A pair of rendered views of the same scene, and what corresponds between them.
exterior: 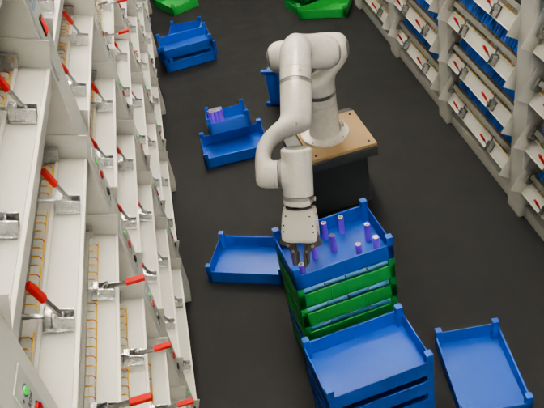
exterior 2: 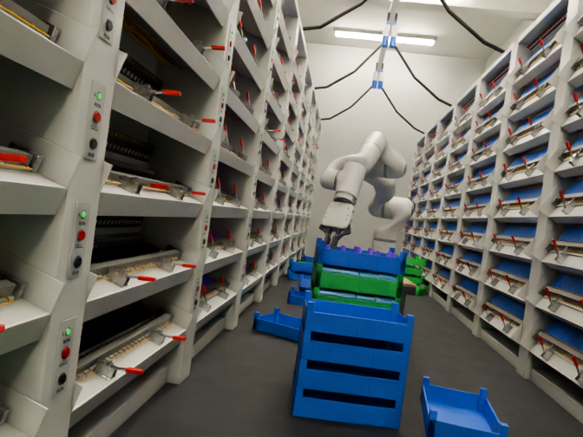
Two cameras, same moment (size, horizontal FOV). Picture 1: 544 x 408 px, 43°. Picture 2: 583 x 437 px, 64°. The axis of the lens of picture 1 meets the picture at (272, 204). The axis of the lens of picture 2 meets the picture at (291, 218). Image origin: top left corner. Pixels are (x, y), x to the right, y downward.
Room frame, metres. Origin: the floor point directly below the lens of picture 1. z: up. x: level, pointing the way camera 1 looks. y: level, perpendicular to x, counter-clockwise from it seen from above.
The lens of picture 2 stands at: (-0.23, -0.17, 0.56)
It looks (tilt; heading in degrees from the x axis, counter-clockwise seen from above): 1 degrees down; 9
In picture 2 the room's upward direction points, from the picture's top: 8 degrees clockwise
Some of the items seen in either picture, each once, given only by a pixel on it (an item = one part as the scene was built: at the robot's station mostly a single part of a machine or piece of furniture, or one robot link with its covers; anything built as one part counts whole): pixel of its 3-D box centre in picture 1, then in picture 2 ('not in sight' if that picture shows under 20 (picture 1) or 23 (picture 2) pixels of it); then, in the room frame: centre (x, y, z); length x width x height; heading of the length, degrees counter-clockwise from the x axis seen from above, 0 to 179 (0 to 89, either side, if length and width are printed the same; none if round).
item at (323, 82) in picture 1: (325, 64); (394, 219); (2.26, -0.30, 0.60); 0.19 x 0.12 x 0.24; 77
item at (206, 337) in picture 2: not in sight; (228, 304); (2.19, 0.51, 0.03); 2.19 x 0.16 x 0.05; 3
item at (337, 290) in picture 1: (334, 261); (355, 277); (1.48, -0.15, 0.36); 0.30 x 0.20 x 0.08; 100
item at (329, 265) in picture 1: (332, 242); (357, 255); (1.48, -0.15, 0.44); 0.30 x 0.20 x 0.08; 100
